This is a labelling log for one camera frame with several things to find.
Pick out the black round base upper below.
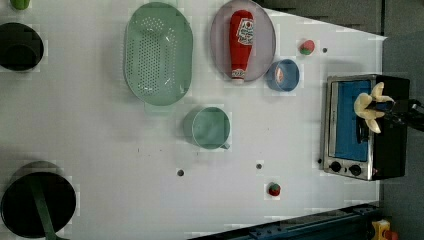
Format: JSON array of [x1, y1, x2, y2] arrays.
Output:
[[0, 22, 44, 71]]

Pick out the green object at corner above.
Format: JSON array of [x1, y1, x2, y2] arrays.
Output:
[[10, 0, 31, 10]]

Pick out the plush strawberry near plate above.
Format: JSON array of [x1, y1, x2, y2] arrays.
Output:
[[299, 40, 315, 55]]

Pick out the plush orange slice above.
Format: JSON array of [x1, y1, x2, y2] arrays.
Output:
[[275, 67, 284, 83]]

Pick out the yellow plush peeled banana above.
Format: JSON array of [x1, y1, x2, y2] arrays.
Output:
[[354, 82, 394, 134]]

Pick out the plush strawberry near front edge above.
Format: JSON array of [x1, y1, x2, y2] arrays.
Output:
[[268, 183, 281, 197]]

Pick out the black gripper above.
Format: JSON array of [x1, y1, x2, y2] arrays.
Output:
[[385, 99, 424, 132]]

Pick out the green mug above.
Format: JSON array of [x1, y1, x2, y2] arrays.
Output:
[[182, 107, 231, 150]]

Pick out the blue bowl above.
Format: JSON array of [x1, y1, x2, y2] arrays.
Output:
[[265, 59, 300, 92]]

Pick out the yellow red object corner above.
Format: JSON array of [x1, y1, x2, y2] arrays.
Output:
[[372, 220, 399, 240]]

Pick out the green perforated colander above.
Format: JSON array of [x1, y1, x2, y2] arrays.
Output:
[[123, 2, 193, 115]]

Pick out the grey round plate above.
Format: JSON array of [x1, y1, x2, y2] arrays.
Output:
[[210, 0, 276, 81]]

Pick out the red plush ketchup bottle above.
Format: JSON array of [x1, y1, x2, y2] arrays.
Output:
[[229, 10, 254, 83]]

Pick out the silver black toaster oven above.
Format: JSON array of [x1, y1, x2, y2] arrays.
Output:
[[323, 74, 410, 181]]

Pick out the black round base lower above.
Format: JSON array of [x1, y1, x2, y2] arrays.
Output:
[[1, 161, 77, 240]]

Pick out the blue metal frame rail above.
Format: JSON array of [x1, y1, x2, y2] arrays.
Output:
[[190, 204, 382, 240]]

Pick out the black round base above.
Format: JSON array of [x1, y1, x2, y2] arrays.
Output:
[[1, 161, 77, 240], [0, 22, 44, 71]]

